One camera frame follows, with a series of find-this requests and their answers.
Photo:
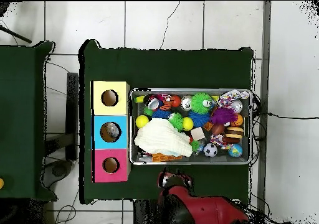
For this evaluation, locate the cream knitted cloth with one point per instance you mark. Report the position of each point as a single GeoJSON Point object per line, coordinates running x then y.
{"type": "Point", "coordinates": [162, 138]}

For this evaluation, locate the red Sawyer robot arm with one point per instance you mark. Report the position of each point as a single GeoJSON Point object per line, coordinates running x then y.
{"type": "Point", "coordinates": [211, 209]}

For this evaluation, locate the clear mesh bin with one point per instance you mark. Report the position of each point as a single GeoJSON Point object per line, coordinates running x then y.
{"type": "Point", "coordinates": [224, 160]}

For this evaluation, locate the wooden box with three holes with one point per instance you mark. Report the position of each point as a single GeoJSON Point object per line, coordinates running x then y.
{"type": "Point", "coordinates": [119, 104]}

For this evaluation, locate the small soccer ball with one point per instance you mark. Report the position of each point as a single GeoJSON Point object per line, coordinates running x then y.
{"type": "Point", "coordinates": [210, 150]}

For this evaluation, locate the wooden cube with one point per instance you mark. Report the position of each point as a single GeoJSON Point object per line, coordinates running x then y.
{"type": "Point", "coordinates": [197, 133]}

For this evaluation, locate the green spiky ball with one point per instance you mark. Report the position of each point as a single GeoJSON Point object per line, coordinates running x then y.
{"type": "Point", "coordinates": [176, 120]}
{"type": "Point", "coordinates": [200, 103]}

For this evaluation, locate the yellow ball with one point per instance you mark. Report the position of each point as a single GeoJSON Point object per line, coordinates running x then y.
{"type": "Point", "coordinates": [142, 121]}

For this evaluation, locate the globe ball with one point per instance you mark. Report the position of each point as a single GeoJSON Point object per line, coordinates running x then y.
{"type": "Point", "coordinates": [235, 151]}

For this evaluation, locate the burger toy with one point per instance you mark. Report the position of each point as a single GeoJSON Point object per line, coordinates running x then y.
{"type": "Point", "coordinates": [234, 132]}

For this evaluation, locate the purple spiky ball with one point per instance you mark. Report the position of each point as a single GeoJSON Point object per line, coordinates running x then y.
{"type": "Point", "coordinates": [223, 115]}

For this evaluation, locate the grey plastic base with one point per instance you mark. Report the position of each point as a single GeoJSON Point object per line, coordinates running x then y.
{"type": "Point", "coordinates": [58, 170]}

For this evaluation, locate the black stand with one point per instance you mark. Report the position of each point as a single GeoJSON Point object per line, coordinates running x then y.
{"type": "Point", "coordinates": [72, 109]}

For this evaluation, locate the dark green side tablecloth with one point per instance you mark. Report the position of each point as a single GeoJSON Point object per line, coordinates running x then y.
{"type": "Point", "coordinates": [20, 97]}

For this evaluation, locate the small yellow object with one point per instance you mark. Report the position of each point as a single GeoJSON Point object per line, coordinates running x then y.
{"type": "Point", "coordinates": [1, 183]}

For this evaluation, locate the black rod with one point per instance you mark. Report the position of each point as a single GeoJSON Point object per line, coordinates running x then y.
{"type": "Point", "coordinates": [17, 35]}

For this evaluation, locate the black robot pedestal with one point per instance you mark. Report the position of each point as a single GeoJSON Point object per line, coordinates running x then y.
{"type": "Point", "coordinates": [144, 214]}

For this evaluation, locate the grey metal rail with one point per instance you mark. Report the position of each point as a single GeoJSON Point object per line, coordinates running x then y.
{"type": "Point", "coordinates": [266, 59]}

